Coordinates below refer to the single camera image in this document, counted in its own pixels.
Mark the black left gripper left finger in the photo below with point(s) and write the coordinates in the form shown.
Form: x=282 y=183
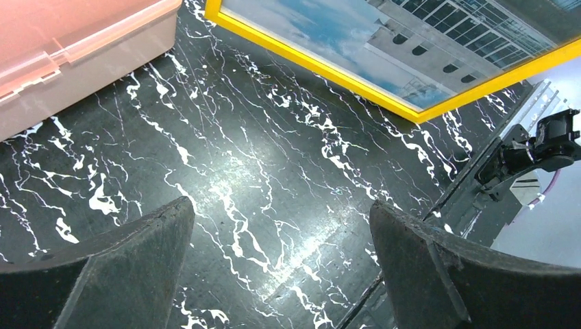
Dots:
x=124 y=278

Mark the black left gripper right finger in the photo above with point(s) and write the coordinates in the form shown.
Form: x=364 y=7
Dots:
x=454 y=286

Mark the yellow wooden picture frame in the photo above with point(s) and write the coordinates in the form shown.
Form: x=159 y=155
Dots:
x=317 y=68

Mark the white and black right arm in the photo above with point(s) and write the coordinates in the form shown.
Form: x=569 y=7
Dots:
x=555 y=146

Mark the pink plastic storage box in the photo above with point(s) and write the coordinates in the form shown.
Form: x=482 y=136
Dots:
x=55 y=53

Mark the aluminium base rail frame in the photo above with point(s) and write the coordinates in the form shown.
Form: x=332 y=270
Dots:
x=542 y=100

